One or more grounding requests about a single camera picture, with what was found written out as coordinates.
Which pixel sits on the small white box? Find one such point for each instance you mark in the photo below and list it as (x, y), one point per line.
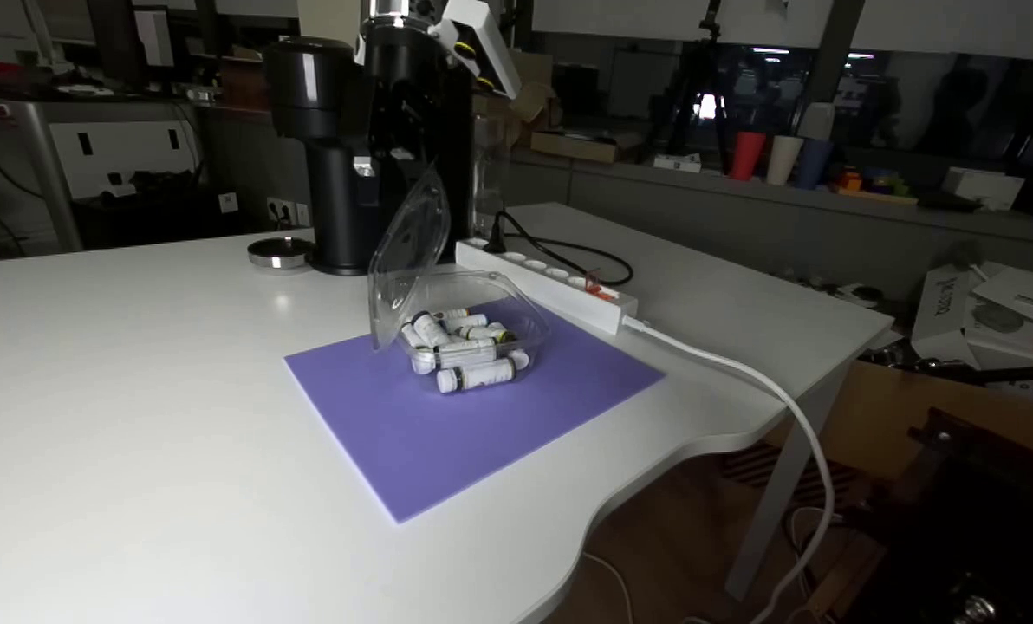
(985, 189)

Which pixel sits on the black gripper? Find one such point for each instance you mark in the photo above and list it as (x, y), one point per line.
(418, 87)

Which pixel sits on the blue cup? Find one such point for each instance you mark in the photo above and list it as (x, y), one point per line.
(812, 166)

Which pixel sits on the white cup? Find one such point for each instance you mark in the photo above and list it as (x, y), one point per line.
(784, 162)

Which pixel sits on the clear water tank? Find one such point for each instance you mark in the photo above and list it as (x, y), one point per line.
(489, 174)

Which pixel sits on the grey table leg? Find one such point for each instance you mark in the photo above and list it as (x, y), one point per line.
(787, 474)

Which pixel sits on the red cup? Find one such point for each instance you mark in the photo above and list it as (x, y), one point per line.
(746, 153)

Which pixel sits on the black coffee machine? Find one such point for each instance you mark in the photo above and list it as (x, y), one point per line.
(314, 140)

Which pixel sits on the white power strip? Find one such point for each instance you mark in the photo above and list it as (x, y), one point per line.
(553, 286)

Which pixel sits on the white coffee capsule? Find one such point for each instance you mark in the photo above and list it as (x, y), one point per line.
(425, 361)
(432, 330)
(466, 319)
(487, 336)
(466, 352)
(479, 375)
(521, 360)

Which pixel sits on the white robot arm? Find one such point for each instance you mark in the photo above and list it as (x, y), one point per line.
(392, 11)

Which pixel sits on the clear plastic bag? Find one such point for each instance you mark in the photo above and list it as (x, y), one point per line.
(405, 247)

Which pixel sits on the round silver drip tray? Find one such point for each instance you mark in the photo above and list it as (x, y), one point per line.
(279, 251)

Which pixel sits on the light grey wrist camera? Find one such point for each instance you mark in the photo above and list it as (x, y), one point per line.
(484, 46)

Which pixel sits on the purple paper mat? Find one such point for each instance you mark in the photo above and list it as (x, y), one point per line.
(425, 451)

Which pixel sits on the large white cardboard box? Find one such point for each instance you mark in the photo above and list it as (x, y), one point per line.
(989, 313)

